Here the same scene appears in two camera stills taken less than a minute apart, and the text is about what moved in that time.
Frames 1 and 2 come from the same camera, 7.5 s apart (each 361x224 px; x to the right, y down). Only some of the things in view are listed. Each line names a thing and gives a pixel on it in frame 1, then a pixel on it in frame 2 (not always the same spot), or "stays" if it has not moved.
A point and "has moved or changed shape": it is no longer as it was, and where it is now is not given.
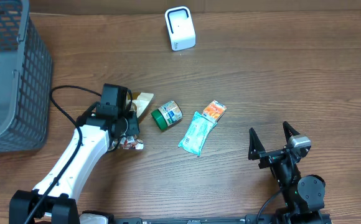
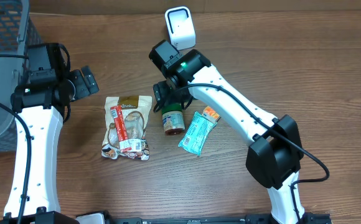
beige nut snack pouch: [140, 100] has moved or changed shape
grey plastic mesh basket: [16, 79] stays
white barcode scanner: [180, 28] stays
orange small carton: [214, 111] stays
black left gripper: [132, 124] to [81, 88]
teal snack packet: [196, 134] stays
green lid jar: [167, 115] has moved or changed shape
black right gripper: [256, 148] to [165, 95]
